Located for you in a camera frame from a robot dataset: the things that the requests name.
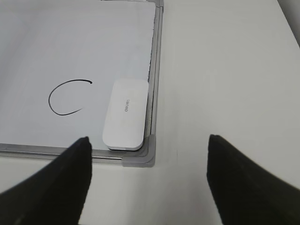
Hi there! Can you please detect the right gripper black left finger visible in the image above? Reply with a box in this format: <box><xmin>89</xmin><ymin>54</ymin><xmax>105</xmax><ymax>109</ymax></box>
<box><xmin>0</xmin><ymin>137</ymin><xmax>92</xmax><ymax>225</ymax></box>

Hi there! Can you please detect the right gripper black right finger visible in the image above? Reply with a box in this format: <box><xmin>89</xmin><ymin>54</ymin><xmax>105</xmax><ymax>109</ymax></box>
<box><xmin>207</xmin><ymin>135</ymin><xmax>300</xmax><ymax>225</ymax></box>

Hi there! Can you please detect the white rectangular board eraser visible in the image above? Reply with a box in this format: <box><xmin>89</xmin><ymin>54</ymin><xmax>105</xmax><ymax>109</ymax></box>
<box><xmin>102</xmin><ymin>79</ymin><xmax>149</xmax><ymax>151</ymax></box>

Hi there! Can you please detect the white aluminium-framed whiteboard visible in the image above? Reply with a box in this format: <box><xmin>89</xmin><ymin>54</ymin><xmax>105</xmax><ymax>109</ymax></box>
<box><xmin>0</xmin><ymin>0</ymin><xmax>164</xmax><ymax>167</ymax></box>

